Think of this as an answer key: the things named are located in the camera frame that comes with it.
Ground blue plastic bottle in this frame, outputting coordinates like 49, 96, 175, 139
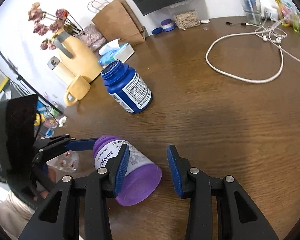
101, 60, 153, 113

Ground colourful snack packet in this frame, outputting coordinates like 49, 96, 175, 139
274, 0, 300, 34

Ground brown paper bag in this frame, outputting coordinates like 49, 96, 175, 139
92, 0, 145, 46

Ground cream travel tumbler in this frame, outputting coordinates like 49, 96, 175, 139
47, 56, 75, 86

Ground clear box of seeds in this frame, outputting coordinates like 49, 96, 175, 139
167, 2, 200, 30

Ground white small cap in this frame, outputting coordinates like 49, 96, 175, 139
200, 19, 210, 24

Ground pink textured flower wrap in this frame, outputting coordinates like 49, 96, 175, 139
76, 23, 106, 51

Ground purple plastic bottle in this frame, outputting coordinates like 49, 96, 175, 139
93, 135, 162, 206

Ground purple white small jar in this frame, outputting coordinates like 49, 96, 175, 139
160, 19, 176, 32

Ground yellow mug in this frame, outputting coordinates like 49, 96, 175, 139
65, 75, 91, 106

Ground white earphones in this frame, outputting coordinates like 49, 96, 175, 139
254, 21, 288, 45

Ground crumpled white tissue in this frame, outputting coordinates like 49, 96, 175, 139
58, 116, 67, 127

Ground black cable plug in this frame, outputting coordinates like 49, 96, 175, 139
226, 21, 247, 26

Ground black tripod stand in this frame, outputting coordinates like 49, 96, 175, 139
0, 50, 63, 115

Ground blue small lid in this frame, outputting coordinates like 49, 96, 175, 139
151, 28, 163, 35

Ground white charging cable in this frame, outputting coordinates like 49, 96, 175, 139
205, 31, 300, 84

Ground dried pink flower bouquet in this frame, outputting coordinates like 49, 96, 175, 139
28, 2, 83, 50

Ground yellow thermos jug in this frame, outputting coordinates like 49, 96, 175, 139
53, 29, 103, 83

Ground clear glass with blue items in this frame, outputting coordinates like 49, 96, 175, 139
240, 0, 261, 25

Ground blue tissue box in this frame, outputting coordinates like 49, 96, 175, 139
98, 38, 135, 67

